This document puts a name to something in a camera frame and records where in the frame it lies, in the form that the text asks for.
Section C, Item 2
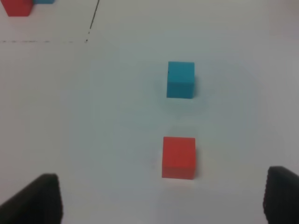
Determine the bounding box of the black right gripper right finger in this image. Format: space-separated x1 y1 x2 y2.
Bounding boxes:
263 166 299 224

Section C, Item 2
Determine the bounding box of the blue template cube block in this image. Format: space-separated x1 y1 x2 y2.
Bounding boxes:
33 0 55 4

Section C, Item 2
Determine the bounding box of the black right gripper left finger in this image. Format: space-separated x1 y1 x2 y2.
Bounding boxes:
0 174 64 224

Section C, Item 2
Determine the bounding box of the red template cube block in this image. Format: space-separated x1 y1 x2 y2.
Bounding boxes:
1 0 33 17

